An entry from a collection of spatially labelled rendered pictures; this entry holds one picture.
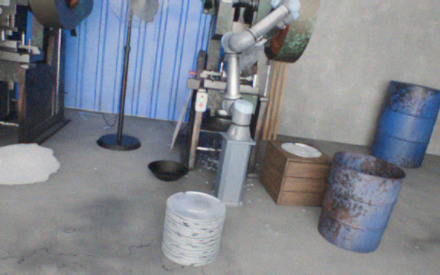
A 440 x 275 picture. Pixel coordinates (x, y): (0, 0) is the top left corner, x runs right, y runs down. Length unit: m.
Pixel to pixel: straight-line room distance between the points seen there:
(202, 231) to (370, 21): 3.53
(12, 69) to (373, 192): 2.57
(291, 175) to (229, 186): 0.44
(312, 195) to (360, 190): 0.60
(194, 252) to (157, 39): 2.78
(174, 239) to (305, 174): 1.12
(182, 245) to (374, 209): 1.07
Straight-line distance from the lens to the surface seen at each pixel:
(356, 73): 4.61
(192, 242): 1.72
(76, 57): 4.21
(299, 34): 2.69
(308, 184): 2.55
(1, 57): 3.12
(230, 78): 2.29
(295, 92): 4.35
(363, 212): 2.14
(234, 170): 2.28
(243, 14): 2.91
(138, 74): 4.07
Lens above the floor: 1.07
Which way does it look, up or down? 16 degrees down
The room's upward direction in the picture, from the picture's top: 9 degrees clockwise
